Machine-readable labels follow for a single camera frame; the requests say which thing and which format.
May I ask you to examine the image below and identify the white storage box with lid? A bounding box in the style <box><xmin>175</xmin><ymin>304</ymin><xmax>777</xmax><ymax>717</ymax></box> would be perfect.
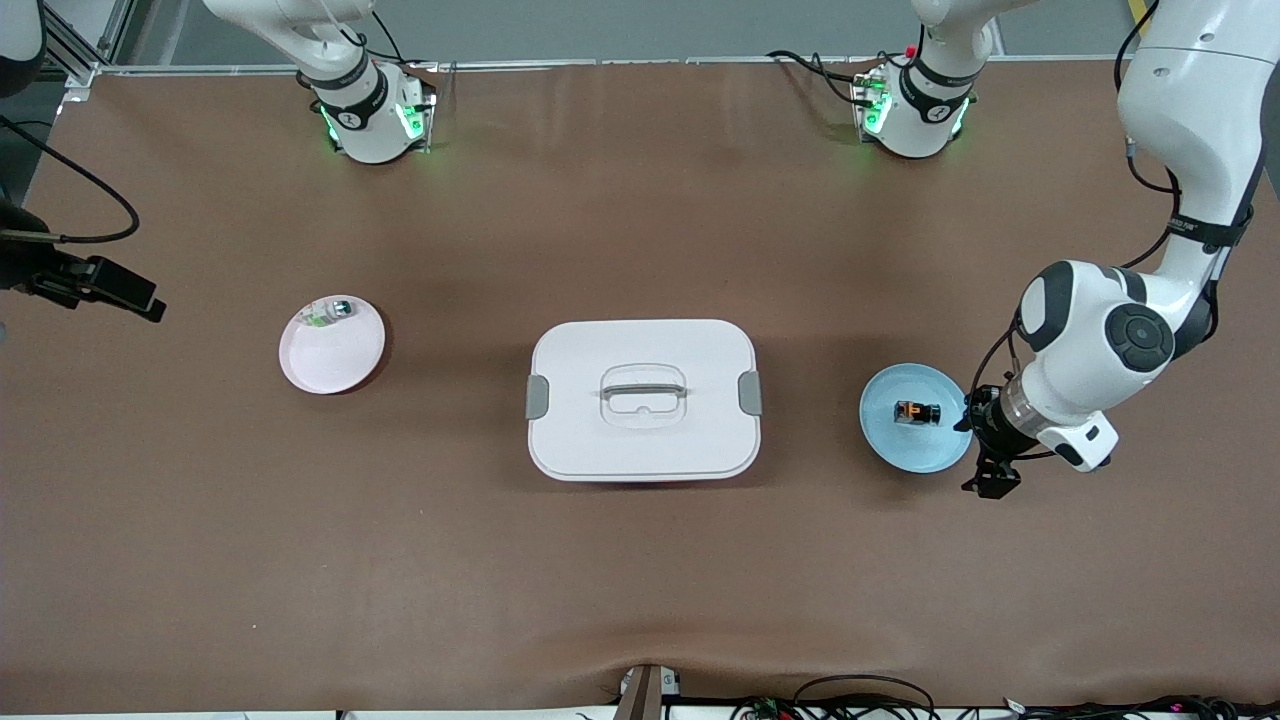
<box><xmin>525</xmin><ymin>319</ymin><xmax>763</xmax><ymax>483</ymax></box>

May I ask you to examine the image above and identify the light blue round plate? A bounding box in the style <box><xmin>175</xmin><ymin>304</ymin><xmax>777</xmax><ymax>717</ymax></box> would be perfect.
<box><xmin>859</xmin><ymin>362</ymin><xmax>974</xmax><ymax>475</ymax></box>

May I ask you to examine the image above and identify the pink round plate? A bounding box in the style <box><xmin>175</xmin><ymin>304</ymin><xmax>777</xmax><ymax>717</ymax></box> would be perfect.
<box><xmin>278</xmin><ymin>295</ymin><xmax>387</xmax><ymax>395</ymax></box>

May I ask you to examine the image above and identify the aluminium frame profile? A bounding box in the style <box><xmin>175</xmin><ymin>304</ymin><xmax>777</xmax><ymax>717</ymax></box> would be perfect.
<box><xmin>40</xmin><ymin>0</ymin><xmax>137</xmax><ymax>96</ymax></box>

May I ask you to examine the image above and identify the black looped cable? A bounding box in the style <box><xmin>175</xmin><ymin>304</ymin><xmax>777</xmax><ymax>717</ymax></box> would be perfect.
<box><xmin>793</xmin><ymin>674</ymin><xmax>937</xmax><ymax>720</ymax></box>

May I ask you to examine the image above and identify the black arm base cable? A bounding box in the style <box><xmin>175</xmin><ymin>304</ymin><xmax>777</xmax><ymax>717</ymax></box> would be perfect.
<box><xmin>768</xmin><ymin>48</ymin><xmax>881</xmax><ymax>106</ymax></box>

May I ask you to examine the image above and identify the brown post with metal bracket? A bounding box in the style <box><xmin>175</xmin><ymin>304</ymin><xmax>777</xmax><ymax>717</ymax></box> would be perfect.
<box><xmin>614</xmin><ymin>664</ymin><xmax>682</xmax><ymax>720</ymax></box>

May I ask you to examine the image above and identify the silver table edge rail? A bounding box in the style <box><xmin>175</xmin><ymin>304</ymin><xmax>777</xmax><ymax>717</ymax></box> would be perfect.
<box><xmin>60</xmin><ymin>52</ymin><xmax>1131</xmax><ymax>83</ymax></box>

